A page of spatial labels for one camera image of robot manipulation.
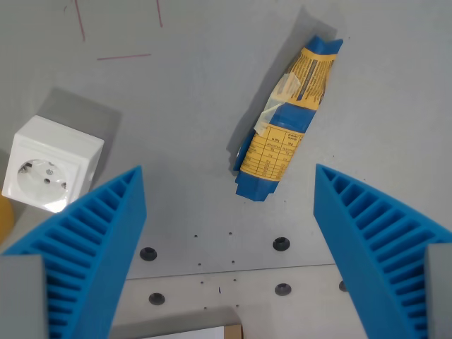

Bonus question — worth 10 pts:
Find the white wall power socket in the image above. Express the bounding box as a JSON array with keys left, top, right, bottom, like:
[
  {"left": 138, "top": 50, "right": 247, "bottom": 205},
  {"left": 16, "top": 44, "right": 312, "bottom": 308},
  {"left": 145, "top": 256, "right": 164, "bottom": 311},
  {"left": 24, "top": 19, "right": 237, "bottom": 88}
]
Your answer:
[{"left": 1, "top": 115, "right": 106, "bottom": 214}]

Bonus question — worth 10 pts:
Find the yellow round object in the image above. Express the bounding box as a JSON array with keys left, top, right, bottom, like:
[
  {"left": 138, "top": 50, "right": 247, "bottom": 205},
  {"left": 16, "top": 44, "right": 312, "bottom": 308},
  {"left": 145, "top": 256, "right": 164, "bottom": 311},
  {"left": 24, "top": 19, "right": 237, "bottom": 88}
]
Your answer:
[{"left": 0, "top": 196, "right": 16, "bottom": 244}]

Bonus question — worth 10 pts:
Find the white sheet with wooden edge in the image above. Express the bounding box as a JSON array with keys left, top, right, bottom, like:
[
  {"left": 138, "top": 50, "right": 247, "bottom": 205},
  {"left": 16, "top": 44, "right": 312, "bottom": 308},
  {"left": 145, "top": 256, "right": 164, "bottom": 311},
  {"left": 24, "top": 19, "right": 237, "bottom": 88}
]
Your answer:
[{"left": 140, "top": 321, "right": 244, "bottom": 339}]

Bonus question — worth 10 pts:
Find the blue and yellow snack bag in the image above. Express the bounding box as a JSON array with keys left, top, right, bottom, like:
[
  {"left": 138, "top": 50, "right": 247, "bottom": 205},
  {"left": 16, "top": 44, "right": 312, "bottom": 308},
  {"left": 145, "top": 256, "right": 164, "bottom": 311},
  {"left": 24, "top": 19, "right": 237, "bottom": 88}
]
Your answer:
[{"left": 232, "top": 35, "right": 344, "bottom": 203}]

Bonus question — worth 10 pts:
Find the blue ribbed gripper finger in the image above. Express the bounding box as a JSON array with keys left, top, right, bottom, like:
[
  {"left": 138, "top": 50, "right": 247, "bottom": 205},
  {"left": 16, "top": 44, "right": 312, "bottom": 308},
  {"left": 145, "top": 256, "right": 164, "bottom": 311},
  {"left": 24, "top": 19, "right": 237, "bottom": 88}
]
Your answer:
[
  {"left": 1, "top": 165, "right": 148, "bottom": 339},
  {"left": 313, "top": 163, "right": 452, "bottom": 339}
]

